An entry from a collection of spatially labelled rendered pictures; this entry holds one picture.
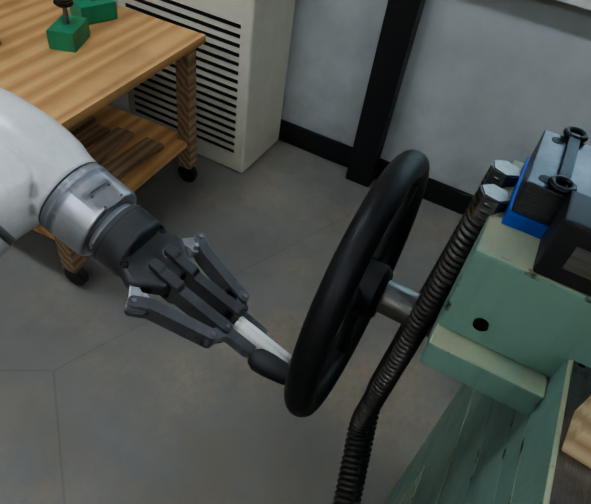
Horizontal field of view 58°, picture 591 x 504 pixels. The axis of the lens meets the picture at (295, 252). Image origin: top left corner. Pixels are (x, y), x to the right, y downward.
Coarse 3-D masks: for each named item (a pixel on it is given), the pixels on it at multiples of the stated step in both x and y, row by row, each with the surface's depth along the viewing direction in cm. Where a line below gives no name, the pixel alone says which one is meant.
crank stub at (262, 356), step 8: (256, 352) 53; (264, 352) 53; (248, 360) 54; (256, 360) 53; (264, 360) 53; (272, 360) 53; (280, 360) 53; (256, 368) 53; (264, 368) 53; (272, 368) 53; (280, 368) 53; (288, 368) 53; (264, 376) 53; (272, 376) 53; (280, 376) 52
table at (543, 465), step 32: (448, 352) 42; (480, 352) 43; (480, 384) 43; (512, 384) 41; (544, 384) 41; (576, 384) 38; (544, 416) 39; (544, 448) 36; (544, 480) 33; (576, 480) 33
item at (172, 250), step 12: (168, 252) 57; (180, 252) 58; (180, 264) 57; (192, 264) 58; (192, 276) 57; (204, 276) 58; (192, 288) 59; (204, 288) 58; (216, 288) 58; (204, 300) 59; (216, 300) 58; (228, 300) 58; (228, 312) 59; (240, 312) 57
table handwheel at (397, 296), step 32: (416, 160) 47; (384, 192) 42; (416, 192) 57; (352, 224) 42; (384, 224) 42; (352, 256) 40; (384, 256) 55; (320, 288) 41; (352, 288) 41; (384, 288) 52; (320, 320) 41; (352, 320) 58; (320, 352) 42; (352, 352) 64; (288, 384) 45; (320, 384) 57
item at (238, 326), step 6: (234, 324) 57; (240, 324) 57; (240, 330) 56; (246, 330) 57; (246, 336) 57; (252, 336) 56; (258, 336) 57; (252, 342) 57; (258, 342) 56; (264, 342) 57; (258, 348) 57; (264, 348) 56; (270, 348) 57; (276, 354) 57
